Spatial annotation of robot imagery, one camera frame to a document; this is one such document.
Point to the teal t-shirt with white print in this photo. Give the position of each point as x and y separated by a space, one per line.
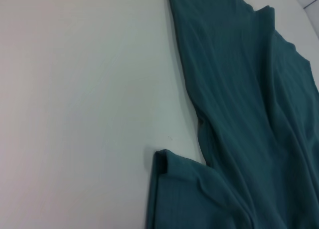
236 89

